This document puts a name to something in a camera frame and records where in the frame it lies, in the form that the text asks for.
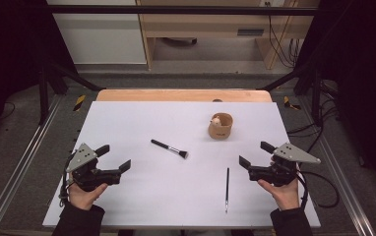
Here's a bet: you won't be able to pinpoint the wooden desk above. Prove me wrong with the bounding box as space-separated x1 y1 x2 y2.
136 0 320 71

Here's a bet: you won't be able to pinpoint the yellow-black tape strip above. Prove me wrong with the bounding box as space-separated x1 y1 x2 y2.
73 94 87 112
282 95 302 111

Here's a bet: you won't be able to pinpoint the beige cup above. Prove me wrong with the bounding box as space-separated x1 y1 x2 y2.
208 112 234 141

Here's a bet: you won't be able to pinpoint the grey desk label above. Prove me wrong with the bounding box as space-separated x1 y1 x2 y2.
237 29 265 36

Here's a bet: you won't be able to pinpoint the wooden table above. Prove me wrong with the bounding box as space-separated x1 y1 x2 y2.
95 88 274 103

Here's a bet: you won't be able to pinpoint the white board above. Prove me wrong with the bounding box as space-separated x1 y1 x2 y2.
42 100 322 229

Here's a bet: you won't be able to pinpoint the hanging black cables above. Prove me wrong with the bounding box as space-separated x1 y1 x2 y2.
267 2 303 69

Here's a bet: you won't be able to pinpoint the thin black brush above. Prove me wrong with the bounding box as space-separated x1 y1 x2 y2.
224 167 230 214

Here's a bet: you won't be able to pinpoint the person's right hand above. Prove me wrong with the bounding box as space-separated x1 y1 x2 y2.
257 178 300 211

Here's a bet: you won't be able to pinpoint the hand-held gripper cable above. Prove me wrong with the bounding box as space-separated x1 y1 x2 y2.
295 170 341 209
58 156 76 207

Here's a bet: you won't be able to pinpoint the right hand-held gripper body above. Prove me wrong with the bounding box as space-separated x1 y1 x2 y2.
248 142 322 188

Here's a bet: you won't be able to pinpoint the person's left hand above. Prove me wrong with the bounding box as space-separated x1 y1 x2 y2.
67 181 109 211

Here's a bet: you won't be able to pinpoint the aluminium rail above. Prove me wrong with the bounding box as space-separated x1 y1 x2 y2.
298 97 376 236
0 94 64 236

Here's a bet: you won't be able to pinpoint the white cabinet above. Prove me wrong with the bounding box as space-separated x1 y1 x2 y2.
46 0 148 65

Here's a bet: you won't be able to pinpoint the left hand-held gripper cable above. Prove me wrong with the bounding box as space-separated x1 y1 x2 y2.
58 156 76 207

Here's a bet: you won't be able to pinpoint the black curtain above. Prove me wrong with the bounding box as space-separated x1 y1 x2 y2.
0 0 76 148
297 0 376 198

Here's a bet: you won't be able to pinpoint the black floor cables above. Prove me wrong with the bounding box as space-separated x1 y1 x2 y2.
287 97 340 158

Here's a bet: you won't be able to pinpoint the black makeup brush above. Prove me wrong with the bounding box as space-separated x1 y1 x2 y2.
150 139 189 160

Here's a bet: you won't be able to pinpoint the black horizontal bar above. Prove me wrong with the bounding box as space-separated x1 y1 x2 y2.
46 5 318 17

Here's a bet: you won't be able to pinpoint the black metal stand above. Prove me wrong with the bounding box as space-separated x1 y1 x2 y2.
258 62 325 127
37 60 106 126

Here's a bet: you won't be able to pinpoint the right hand-held gripper cable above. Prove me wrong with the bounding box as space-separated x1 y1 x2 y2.
295 170 341 209

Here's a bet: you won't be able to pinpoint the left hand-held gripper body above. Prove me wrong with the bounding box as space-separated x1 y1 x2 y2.
65 143 123 193

